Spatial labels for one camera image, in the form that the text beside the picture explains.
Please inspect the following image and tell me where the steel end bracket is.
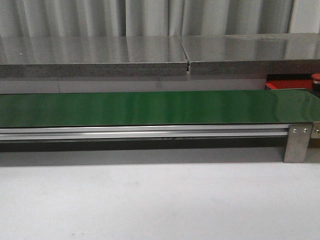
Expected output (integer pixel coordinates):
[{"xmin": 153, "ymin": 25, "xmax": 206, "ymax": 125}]
[{"xmin": 310, "ymin": 121, "xmax": 320, "ymax": 139}]

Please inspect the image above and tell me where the grey stone shelf slab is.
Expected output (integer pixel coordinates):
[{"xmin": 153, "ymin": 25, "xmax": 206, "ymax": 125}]
[
  {"xmin": 181, "ymin": 33, "xmax": 320, "ymax": 76},
  {"xmin": 0, "ymin": 36, "xmax": 188, "ymax": 78}
]

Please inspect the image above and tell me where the aluminium conveyor frame rail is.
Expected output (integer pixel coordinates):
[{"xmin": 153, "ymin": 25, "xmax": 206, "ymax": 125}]
[{"xmin": 0, "ymin": 124, "xmax": 289, "ymax": 141}]

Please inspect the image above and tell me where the grey stone shelf right slab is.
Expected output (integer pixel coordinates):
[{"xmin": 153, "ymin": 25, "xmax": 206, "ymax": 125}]
[{"xmin": 181, "ymin": 33, "xmax": 320, "ymax": 76}]

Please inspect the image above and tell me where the red mushroom push button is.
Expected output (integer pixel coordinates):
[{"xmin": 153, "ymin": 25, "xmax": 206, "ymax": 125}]
[{"xmin": 311, "ymin": 73, "xmax": 320, "ymax": 97}]

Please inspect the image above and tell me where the green conveyor belt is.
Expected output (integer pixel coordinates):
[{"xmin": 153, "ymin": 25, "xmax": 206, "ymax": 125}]
[{"xmin": 0, "ymin": 89, "xmax": 320, "ymax": 128}]

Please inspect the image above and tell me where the grey stone shelf left slab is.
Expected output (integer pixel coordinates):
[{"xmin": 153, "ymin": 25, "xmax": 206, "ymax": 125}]
[{"xmin": 0, "ymin": 36, "xmax": 188, "ymax": 78}]

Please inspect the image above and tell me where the grey pleated curtain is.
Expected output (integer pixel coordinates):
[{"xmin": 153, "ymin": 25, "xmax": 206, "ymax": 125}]
[{"xmin": 0, "ymin": 0, "xmax": 294, "ymax": 37}]

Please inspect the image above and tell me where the red plastic bin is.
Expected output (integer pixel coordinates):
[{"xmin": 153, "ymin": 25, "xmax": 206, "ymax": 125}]
[{"xmin": 265, "ymin": 73, "xmax": 319, "ymax": 98}]

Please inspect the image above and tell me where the steel conveyor support bracket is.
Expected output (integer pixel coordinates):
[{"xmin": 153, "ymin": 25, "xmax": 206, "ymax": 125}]
[{"xmin": 283, "ymin": 124, "xmax": 313, "ymax": 163}]

